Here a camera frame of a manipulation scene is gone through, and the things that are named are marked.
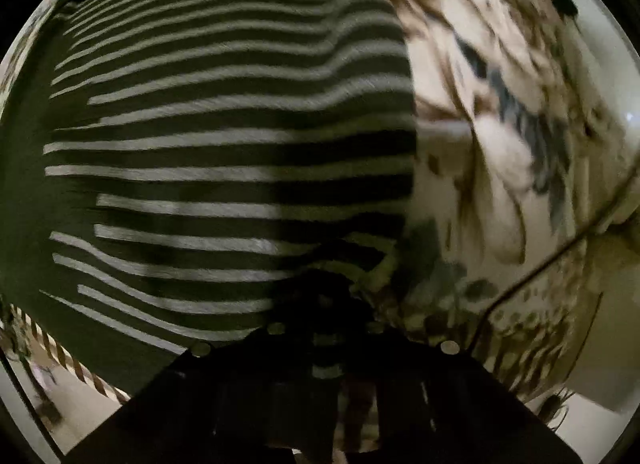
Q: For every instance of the white bed headboard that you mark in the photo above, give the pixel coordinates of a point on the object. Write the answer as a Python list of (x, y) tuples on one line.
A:
[(607, 74)]

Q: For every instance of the dark green striped garment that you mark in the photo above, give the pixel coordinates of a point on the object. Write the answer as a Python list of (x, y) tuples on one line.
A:
[(210, 154)]

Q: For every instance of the floral bed sheet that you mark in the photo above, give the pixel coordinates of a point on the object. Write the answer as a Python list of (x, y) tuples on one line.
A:
[(500, 159)]

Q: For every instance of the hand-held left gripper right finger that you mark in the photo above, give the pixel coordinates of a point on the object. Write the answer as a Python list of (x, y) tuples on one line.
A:
[(356, 311)]

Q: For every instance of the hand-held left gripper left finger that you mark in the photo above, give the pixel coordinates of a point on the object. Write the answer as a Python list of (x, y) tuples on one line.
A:
[(299, 306)]

